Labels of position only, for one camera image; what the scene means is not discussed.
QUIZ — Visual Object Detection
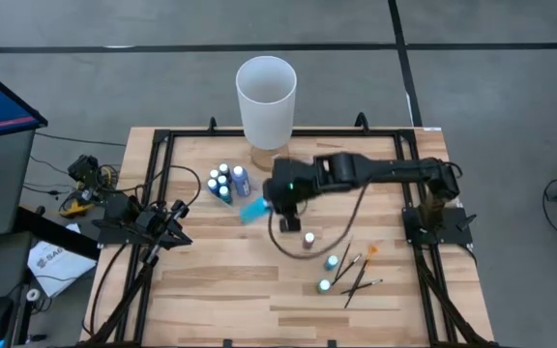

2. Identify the grey desk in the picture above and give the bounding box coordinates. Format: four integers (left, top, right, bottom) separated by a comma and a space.
0, 129, 37, 243

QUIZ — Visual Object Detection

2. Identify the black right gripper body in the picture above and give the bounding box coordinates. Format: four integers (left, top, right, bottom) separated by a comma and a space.
262, 158, 319, 214

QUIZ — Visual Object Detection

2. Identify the white paper sheet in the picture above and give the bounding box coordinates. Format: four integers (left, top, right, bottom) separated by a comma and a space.
26, 222, 99, 299

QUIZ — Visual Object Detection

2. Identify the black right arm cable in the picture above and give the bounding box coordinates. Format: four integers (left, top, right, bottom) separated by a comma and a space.
267, 181, 372, 261

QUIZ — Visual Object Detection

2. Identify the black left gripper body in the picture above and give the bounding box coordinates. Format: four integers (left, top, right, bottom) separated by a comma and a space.
135, 207, 176, 243

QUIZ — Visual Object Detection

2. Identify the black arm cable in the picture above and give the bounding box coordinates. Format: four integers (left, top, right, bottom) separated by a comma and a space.
267, 181, 372, 261
135, 163, 203, 209

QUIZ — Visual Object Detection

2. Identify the large periwinkle paint bottle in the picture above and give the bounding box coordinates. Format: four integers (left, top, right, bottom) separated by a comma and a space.
231, 165, 252, 198

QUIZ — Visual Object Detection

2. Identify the black metal table frame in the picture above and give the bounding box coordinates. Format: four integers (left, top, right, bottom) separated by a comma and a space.
77, 126, 497, 348

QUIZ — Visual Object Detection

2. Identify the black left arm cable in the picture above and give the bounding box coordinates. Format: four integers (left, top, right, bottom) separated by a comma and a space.
135, 163, 203, 209

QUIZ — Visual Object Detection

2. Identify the large turquoise paint bottle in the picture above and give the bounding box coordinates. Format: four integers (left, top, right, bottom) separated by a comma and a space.
238, 195, 271, 225

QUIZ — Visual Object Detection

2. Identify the clear plastic container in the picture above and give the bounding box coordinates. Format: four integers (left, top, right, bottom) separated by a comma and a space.
203, 161, 263, 210

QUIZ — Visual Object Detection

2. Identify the yellow cable bundle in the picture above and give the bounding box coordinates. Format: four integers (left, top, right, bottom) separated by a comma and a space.
59, 198, 91, 218

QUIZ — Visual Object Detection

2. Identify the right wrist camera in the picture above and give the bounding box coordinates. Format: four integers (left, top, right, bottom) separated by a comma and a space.
278, 205, 304, 234

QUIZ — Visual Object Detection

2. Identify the orange bristle paintbrush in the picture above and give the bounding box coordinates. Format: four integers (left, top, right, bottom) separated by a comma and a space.
343, 245, 379, 309

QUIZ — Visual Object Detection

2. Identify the thin black paintbrush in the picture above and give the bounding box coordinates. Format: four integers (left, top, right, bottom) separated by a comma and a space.
331, 253, 363, 287
334, 236, 355, 282
338, 278, 385, 296

